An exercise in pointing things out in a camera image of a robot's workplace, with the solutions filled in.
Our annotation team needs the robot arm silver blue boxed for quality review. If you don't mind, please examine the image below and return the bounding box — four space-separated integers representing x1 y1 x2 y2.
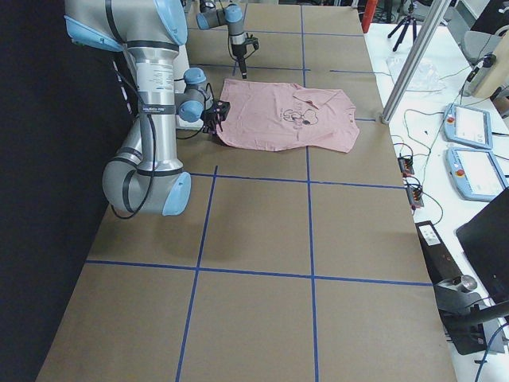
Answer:
64 1 230 220
196 1 259 80

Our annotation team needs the black tripod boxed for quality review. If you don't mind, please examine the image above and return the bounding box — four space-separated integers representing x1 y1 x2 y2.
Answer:
387 1 418 52

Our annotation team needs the near red circuit board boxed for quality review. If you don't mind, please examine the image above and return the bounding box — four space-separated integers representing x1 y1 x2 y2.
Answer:
406 184 424 211

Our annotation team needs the far blue teach pendant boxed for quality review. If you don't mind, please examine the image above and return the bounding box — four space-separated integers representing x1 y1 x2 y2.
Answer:
443 103 493 150

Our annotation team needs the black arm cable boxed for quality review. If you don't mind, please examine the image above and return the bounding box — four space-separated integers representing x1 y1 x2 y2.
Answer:
111 59 218 222

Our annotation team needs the red cylinder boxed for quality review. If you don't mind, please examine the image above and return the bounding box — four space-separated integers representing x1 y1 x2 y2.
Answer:
361 0 379 33

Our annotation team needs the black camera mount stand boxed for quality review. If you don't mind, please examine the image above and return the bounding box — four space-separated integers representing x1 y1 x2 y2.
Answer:
433 275 508 356

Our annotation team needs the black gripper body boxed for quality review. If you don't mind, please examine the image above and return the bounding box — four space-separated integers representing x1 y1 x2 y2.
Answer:
230 34 259 60
201 100 231 134

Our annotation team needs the aluminium frame post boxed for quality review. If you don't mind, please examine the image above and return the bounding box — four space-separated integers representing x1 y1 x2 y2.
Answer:
380 0 451 124

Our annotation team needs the pink Snoopy t-shirt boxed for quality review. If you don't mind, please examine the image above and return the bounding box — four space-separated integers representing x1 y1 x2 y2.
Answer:
217 79 359 153

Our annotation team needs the near blue teach pendant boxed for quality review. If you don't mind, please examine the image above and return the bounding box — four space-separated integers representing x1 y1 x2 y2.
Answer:
445 147 508 202

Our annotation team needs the blue teach pendant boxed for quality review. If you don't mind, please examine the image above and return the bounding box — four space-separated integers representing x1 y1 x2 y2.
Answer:
445 147 508 202
443 103 493 150

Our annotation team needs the red circuit board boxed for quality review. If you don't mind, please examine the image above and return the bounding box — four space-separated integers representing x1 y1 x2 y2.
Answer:
406 184 424 211
398 156 414 177

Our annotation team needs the far red circuit board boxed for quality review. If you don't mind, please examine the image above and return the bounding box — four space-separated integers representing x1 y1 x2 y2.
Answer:
398 156 414 177

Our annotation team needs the black laptop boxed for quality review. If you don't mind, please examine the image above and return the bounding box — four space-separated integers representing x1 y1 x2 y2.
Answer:
456 189 509 302

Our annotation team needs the clear plastic bag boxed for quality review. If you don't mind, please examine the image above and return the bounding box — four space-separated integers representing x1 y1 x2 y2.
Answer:
386 57 446 92

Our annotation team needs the black box with label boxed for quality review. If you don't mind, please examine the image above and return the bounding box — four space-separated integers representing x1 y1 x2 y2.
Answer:
415 220 462 284

